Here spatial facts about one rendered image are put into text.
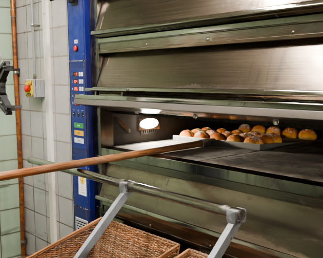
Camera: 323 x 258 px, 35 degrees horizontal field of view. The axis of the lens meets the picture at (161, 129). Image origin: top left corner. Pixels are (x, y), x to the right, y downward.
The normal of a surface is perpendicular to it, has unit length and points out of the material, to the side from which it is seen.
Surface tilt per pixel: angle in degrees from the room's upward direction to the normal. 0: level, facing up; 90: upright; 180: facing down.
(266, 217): 70
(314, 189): 90
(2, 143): 90
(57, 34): 90
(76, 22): 90
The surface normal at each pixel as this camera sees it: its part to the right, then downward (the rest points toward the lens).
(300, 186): -0.77, 0.07
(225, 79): -0.72, -0.26
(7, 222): 0.65, 0.07
